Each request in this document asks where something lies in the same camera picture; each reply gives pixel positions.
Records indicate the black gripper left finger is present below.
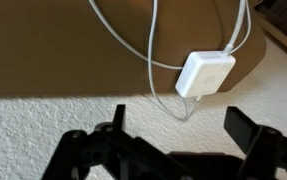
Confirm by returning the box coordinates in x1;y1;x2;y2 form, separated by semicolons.
42;104;192;180

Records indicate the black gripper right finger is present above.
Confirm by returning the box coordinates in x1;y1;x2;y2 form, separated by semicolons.
223;106;287;180

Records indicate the white power adapter brick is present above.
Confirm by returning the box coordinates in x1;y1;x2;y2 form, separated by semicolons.
175;50;237;99

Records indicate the thin white charger cable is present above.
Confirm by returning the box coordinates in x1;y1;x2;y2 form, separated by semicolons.
87;0;253;122

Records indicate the tan leather sofa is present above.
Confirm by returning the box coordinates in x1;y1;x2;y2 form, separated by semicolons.
0;0;268;96

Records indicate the thick white power cord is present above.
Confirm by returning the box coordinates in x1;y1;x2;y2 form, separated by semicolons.
222;0;250;56

